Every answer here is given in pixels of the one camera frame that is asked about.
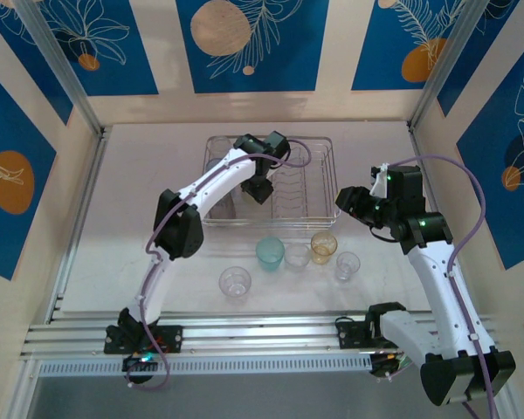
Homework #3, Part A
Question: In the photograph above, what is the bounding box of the smoky grey plastic cup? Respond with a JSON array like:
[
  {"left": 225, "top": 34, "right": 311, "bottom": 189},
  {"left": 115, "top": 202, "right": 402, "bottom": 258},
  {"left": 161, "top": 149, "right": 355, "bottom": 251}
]
[{"left": 208, "top": 194, "right": 237, "bottom": 219}]

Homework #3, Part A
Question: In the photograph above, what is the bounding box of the metal wire dish rack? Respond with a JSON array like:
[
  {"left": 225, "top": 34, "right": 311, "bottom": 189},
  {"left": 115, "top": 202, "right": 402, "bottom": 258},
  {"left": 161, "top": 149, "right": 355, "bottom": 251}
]
[{"left": 199, "top": 134, "right": 342, "bottom": 228}]

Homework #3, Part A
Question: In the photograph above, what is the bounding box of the amber faceted glass cup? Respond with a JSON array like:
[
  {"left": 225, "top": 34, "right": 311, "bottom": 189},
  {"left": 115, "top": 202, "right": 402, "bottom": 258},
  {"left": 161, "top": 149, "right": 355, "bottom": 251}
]
[{"left": 310, "top": 231, "right": 338, "bottom": 264}]

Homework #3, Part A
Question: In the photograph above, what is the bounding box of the tall clear plastic cup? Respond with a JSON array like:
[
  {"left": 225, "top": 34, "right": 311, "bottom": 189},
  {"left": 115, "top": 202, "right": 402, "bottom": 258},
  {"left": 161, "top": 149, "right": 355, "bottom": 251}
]
[{"left": 208, "top": 135, "right": 233, "bottom": 161}]

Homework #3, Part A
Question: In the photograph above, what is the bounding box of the small clear faceted cup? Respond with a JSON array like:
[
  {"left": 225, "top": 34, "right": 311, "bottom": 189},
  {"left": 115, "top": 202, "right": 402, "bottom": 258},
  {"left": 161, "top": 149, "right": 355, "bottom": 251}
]
[{"left": 334, "top": 251, "right": 362, "bottom": 281}]

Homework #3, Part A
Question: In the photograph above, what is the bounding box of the teal textured plastic cup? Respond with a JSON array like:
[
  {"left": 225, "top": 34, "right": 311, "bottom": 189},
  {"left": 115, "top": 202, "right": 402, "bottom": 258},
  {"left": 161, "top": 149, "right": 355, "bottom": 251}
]
[{"left": 255, "top": 236, "right": 286, "bottom": 272}]

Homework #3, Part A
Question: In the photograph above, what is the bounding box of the frosted white textured cup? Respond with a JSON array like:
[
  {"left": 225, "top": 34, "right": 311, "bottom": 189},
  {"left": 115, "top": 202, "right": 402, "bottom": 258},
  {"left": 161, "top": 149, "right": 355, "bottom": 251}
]
[{"left": 284, "top": 244, "right": 312, "bottom": 272}]

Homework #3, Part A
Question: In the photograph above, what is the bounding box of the clear faceted plastic cup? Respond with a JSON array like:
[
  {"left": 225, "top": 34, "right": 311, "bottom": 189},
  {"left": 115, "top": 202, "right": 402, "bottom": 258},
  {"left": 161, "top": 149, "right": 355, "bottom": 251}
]
[{"left": 218, "top": 265, "right": 252, "bottom": 306}]

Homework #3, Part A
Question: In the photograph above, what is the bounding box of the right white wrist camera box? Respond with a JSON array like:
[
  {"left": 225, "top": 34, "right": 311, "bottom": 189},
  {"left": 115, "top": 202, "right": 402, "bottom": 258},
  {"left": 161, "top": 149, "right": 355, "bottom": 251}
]
[{"left": 369, "top": 162, "right": 394, "bottom": 198}]

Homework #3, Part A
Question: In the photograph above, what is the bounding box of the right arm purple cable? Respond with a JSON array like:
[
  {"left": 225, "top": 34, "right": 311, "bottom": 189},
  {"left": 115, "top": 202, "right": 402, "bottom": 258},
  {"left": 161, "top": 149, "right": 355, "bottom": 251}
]
[{"left": 388, "top": 153, "right": 499, "bottom": 419}]

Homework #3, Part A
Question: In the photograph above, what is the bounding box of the aluminium table side rail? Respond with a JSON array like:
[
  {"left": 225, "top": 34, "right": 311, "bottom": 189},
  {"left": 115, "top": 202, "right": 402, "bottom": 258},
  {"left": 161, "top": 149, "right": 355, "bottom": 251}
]
[
  {"left": 47, "top": 124, "right": 111, "bottom": 324},
  {"left": 408, "top": 121, "right": 477, "bottom": 315}
]

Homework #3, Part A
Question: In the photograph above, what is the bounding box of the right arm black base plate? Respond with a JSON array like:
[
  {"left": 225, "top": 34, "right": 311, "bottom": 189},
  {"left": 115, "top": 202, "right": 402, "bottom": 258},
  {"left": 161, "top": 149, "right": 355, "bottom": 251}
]
[{"left": 335, "top": 320, "right": 418, "bottom": 350}]

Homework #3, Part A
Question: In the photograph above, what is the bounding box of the aluminium mounting rail frame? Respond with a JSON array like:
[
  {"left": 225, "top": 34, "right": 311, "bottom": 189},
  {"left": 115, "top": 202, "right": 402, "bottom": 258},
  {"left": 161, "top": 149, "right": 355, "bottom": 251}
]
[{"left": 19, "top": 310, "right": 501, "bottom": 361}]

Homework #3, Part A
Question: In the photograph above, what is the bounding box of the aluminium frame post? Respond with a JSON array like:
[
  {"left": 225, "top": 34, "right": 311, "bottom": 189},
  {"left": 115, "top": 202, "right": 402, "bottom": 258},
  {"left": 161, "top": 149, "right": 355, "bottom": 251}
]
[
  {"left": 12, "top": 0, "right": 106, "bottom": 136},
  {"left": 406, "top": 0, "right": 493, "bottom": 132}
]

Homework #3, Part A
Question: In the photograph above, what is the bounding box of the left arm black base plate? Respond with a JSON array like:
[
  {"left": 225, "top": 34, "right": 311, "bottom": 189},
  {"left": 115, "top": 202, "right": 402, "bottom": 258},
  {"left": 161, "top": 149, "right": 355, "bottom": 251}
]
[{"left": 103, "top": 325, "right": 184, "bottom": 354}]

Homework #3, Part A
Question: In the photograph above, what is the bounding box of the grey slotted cable duct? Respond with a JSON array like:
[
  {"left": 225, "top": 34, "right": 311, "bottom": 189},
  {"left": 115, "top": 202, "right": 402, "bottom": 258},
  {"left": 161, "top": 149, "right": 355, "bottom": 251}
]
[{"left": 38, "top": 354, "right": 375, "bottom": 377}]

